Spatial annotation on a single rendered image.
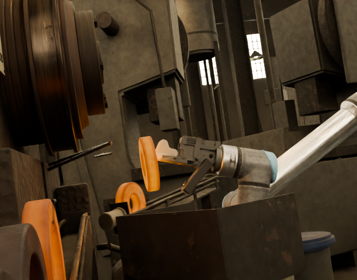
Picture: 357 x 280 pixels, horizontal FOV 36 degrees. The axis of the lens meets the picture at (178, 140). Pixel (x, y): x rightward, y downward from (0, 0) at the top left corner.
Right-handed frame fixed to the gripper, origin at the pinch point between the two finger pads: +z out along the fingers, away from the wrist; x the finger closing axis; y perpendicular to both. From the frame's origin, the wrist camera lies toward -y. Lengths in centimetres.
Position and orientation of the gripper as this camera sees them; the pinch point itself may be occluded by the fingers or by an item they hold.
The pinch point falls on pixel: (148, 156)
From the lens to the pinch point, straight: 156.4
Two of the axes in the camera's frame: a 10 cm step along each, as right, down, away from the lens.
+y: 1.3, -9.9, 1.0
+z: -9.8, -1.4, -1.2
